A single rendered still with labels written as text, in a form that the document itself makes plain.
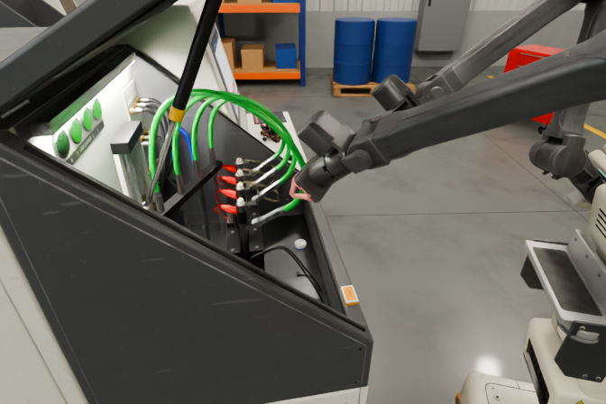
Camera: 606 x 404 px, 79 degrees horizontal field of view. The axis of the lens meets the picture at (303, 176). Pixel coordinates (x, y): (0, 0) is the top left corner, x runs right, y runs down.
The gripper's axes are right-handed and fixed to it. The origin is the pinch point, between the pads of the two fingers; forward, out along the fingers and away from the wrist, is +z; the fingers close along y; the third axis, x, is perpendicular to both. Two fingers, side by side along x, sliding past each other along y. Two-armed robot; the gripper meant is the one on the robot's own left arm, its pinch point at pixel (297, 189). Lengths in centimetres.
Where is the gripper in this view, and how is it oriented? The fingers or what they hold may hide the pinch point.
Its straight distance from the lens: 81.9
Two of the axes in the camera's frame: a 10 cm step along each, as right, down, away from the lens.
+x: 6.9, 7.1, 1.4
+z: -5.4, 3.7, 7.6
